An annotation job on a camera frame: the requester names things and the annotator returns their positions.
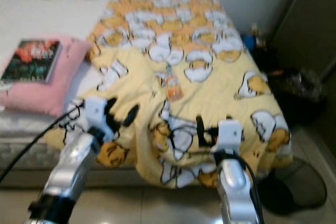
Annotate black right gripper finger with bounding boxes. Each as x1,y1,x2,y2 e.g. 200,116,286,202
195,114,206,147

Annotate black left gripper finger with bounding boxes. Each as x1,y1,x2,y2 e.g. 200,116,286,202
123,104,140,127

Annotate orange drink bottle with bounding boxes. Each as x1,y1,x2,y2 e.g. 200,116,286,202
163,66,184,102

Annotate yellow cartoon print blanket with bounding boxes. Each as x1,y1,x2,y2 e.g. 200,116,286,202
43,0,293,190

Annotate pink pillow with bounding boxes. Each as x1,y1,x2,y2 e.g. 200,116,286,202
0,35,92,118

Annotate dark cover book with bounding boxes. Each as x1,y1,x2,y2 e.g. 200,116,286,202
1,39,62,84

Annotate dark round floor fan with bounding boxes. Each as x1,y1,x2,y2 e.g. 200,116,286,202
257,156,327,215

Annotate dark woven basket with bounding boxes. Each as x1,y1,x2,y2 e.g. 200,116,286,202
265,67,326,125

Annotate small blue box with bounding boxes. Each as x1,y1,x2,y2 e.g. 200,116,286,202
241,34,253,50

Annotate small brown bottle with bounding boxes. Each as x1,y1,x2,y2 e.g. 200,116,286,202
251,23,266,49

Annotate white quilted mattress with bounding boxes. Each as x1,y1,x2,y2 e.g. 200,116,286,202
0,0,116,169

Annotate dark grey wardrobe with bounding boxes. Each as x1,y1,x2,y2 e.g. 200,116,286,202
268,0,336,78

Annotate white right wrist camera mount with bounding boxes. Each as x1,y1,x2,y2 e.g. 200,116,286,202
218,120,244,154

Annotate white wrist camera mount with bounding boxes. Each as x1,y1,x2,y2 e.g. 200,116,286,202
83,96,110,130
218,120,244,154

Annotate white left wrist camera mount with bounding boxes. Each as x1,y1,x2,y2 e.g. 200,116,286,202
83,96,110,130

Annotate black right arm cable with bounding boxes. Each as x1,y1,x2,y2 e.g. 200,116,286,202
239,153,266,224

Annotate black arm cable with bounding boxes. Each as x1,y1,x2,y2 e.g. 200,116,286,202
239,153,266,224
0,102,86,182

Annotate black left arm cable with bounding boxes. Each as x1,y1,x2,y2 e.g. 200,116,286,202
0,102,86,182

